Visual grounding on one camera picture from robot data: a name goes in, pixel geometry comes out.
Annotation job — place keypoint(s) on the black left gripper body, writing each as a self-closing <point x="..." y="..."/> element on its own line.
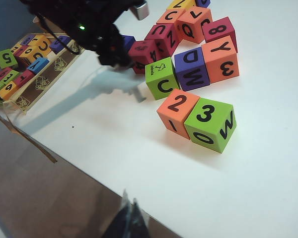
<point x="111" y="47"/>

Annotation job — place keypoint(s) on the blue block letter Y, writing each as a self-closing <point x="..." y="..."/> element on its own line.
<point x="32" y="70"/>

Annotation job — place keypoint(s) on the yellow foam letter block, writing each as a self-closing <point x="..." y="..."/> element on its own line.
<point x="15" y="48"/>

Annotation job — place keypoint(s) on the purple block letter O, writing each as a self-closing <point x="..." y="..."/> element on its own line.
<point x="58" y="45"/>

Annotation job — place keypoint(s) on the red block numeral 8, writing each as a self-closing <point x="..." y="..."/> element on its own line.
<point x="229" y="37"/>

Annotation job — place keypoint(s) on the purple block G and 8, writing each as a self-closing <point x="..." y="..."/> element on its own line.
<point x="129" y="42"/>

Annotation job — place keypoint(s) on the small purple foam block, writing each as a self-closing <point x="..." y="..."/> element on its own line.
<point x="27" y="41"/>

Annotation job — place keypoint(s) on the orange block 2 and I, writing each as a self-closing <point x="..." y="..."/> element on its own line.
<point x="191" y="101"/>

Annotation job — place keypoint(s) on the purple block 9 and N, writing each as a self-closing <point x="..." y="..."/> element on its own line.
<point x="201" y="2"/>

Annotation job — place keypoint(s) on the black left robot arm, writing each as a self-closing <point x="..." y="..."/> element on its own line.
<point x="64" y="15"/>

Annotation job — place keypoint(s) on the orange block letter C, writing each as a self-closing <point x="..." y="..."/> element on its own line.
<point x="161" y="21"/>

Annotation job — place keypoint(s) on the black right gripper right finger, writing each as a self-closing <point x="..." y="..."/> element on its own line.
<point x="139" y="225"/>

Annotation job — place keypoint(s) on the green block 0 and W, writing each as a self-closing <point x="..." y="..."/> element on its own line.
<point x="191" y="119"/>

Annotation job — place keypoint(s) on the orange block 3 and Y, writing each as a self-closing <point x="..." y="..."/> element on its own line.
<point x="213" y="72"/>

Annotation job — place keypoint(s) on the yellow block L and picture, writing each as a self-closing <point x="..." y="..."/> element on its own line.
<point x="191" y="4"/>

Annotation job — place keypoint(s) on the yellow-trim fabric storage box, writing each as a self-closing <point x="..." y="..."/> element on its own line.
<point x="62" y="65"/>

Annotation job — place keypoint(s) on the yellow block letter J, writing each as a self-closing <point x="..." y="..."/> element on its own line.
<point x="41" y="37"/>

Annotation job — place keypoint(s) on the purple block D and W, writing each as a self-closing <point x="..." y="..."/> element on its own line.
<point x="180" y="64"/>

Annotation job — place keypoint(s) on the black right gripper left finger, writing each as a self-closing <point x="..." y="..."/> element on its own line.
<point x="123" y="223"/>

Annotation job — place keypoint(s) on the red block letter T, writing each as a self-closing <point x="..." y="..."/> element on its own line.
<point x="18" y="83"/>

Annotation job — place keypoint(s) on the red block X and U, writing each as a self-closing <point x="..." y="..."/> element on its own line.
<point x="151" y="36"/>

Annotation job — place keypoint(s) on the red block numeral 4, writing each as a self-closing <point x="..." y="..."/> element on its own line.
<point x="149" y="67"/>

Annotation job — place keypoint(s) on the green foam number block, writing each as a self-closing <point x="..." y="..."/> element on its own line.
<point x="16" y="73"/>

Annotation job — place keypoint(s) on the yellow block 6 and Z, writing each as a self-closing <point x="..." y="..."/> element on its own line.
<point x="2" y="93"/>

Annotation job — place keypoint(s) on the orange block Q and L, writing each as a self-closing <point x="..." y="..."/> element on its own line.
<point x="198" y="34"/>

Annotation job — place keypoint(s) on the green block 1 and C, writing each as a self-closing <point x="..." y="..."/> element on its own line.
<point x="169" y="72"/>

